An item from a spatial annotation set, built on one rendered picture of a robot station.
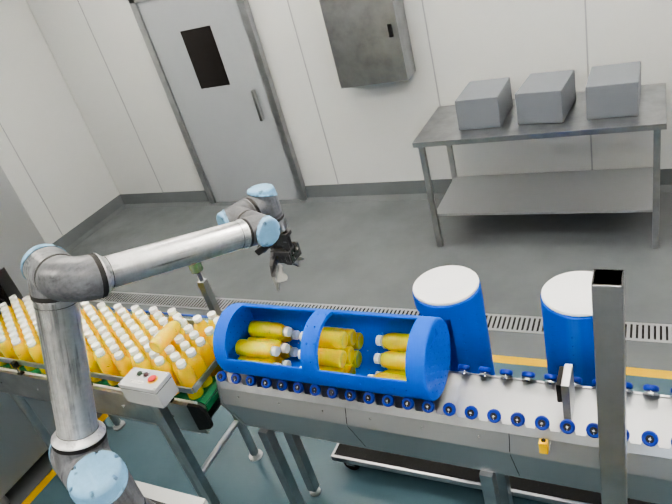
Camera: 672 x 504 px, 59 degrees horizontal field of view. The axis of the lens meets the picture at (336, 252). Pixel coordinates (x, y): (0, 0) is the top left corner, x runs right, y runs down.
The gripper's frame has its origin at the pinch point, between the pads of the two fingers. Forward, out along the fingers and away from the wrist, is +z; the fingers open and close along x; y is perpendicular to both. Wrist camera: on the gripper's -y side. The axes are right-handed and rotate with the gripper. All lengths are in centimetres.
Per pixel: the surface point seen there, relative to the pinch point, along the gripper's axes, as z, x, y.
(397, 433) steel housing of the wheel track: 57, -13, 36
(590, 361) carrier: 59, 38, 94
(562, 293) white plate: 37, 50, 84
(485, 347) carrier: 67, 48, 51
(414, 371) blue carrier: 26, -12, 48
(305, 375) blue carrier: 33.1, -13.8, 4.7
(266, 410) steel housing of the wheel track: 57, -14, -21
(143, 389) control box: 32, -35, -57
